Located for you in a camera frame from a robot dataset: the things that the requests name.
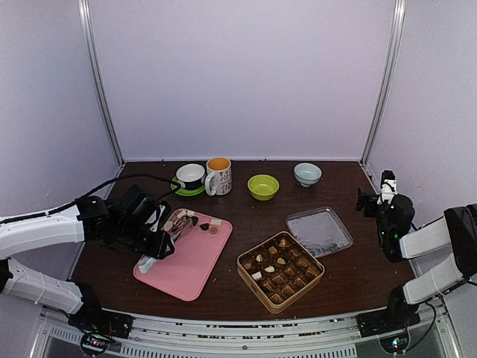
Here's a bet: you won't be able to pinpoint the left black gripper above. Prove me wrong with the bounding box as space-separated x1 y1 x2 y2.
114 220 174 260

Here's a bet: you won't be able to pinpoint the white metal tongs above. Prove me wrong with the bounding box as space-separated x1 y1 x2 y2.
138 211 194 274

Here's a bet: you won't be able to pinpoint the bear print tin lid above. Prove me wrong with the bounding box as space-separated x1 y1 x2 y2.
285 207 353 259

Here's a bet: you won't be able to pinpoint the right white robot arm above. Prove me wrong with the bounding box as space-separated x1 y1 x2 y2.
356 180 476 330

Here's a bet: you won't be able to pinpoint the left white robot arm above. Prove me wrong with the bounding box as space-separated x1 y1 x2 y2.
1 185 175 331

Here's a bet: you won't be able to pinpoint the white oval chocolate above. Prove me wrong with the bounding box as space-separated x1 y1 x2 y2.
163 221 174 231

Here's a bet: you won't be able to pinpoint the gold chocolate tin box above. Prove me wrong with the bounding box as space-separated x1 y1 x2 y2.
236 231 325 314

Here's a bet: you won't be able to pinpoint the pink plastic tray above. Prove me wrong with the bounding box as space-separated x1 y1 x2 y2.
133 208 233 301

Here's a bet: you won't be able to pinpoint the green saucer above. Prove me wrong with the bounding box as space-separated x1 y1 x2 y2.
171 179 205 197

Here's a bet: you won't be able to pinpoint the pale blue ceramic bowl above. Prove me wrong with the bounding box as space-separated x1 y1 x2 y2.
294 163 322 187

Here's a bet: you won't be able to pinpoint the white dark blue bowl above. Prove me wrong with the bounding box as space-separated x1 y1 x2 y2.
176 163 206 190

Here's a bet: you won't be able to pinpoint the white patterned mug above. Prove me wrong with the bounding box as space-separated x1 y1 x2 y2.
204 157 232 196

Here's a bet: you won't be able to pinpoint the lime green bowl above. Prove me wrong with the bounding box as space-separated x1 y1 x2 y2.
247 175 279 201

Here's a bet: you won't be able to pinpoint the left circuit board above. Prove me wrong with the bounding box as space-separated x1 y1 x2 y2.
80 333 111 356

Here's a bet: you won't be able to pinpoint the circuit board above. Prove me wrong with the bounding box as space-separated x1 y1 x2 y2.
80 333 111 356
379 333 410 356

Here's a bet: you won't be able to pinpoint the right circuit board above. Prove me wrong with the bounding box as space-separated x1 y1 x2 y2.
379 333 410 356

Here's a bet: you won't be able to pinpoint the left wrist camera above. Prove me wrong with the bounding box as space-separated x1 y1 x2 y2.
146 201 171 232

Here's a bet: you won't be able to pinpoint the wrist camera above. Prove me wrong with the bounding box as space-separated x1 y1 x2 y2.
377 170 398 204
146 201 171 232

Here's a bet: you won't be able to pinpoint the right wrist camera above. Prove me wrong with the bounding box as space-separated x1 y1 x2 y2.
377 170 398 204

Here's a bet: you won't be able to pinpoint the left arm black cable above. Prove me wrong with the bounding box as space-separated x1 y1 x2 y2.
0 174 186 224

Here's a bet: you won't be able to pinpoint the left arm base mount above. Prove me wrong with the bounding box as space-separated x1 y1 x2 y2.
67 310 133 339

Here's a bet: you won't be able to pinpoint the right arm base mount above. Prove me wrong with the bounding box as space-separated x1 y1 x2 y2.
356 308 420 338

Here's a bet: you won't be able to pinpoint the right aluminium frame post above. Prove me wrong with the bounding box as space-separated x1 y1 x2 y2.
359 0 407 166

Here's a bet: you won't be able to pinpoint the aluminium frame post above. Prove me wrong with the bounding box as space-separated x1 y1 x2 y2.
359 0 407 166
78 0 124 166

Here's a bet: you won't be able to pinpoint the front aluminium rail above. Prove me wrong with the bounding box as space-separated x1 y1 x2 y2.
29 294 459 358

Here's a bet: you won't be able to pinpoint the left aluminium frame post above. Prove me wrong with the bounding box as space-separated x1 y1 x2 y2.
78 0 124 166

